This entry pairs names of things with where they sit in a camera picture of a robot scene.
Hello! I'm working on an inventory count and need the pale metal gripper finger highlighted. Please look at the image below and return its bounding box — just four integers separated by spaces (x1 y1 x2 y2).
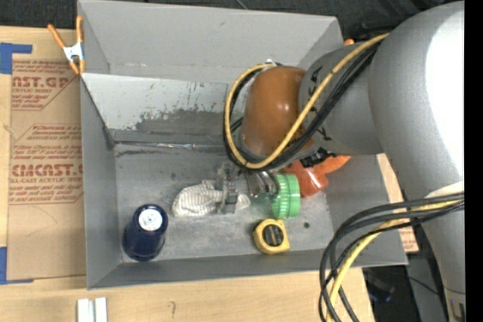
217 179 230 216
228 179 242 215

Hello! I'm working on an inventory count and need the white striped cloth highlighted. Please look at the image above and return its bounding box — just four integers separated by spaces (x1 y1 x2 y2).
171 179 251 218

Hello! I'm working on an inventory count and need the yellow and black tape measure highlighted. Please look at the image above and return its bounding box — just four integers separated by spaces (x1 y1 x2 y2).
251 218 291 256

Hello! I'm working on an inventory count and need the green ribbed plastic bottle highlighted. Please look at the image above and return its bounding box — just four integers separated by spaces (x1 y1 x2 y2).
250 172 302 220

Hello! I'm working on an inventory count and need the orange plastic bottle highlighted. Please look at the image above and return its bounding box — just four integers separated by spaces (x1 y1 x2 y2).
282 154 352 198

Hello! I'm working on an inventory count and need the dark blue cup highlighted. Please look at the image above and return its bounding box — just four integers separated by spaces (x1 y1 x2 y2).
122 203 169 263

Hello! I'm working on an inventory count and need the grey metal bin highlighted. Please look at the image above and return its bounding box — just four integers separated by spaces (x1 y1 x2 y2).
76 0 410 290

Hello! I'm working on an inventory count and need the brown cardboard board red print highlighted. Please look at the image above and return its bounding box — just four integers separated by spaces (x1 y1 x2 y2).
0 25 420 286

